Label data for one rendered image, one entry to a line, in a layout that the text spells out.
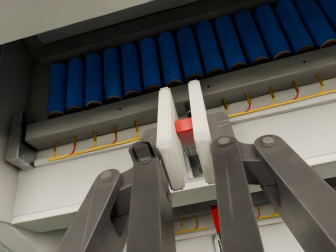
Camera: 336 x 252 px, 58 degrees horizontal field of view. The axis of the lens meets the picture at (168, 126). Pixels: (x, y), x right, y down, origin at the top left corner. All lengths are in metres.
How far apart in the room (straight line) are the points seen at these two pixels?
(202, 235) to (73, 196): 0.20
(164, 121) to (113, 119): 0.12
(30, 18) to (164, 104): 0.08
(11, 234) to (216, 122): 0.24
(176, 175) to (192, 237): 0.28
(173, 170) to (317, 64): 0.17
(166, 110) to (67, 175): 0.16
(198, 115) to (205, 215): 0.29
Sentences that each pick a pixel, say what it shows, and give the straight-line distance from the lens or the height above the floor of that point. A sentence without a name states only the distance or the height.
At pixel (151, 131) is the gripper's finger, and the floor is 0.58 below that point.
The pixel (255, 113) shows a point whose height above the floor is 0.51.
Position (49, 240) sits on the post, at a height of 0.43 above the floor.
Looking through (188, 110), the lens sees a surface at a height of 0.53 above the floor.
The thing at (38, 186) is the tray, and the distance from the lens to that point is 0.31.
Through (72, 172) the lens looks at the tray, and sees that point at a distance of 0.30.
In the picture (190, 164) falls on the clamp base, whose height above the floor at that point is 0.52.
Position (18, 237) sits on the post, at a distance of 0.34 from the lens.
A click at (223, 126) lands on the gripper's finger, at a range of 0.16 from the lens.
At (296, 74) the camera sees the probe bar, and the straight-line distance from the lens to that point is 0.28.
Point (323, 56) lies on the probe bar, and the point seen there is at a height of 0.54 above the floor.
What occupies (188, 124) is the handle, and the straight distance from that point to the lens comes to 0.18.
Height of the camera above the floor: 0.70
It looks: 42 degrees down
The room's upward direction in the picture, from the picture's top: 20 degrees counter-clockwise
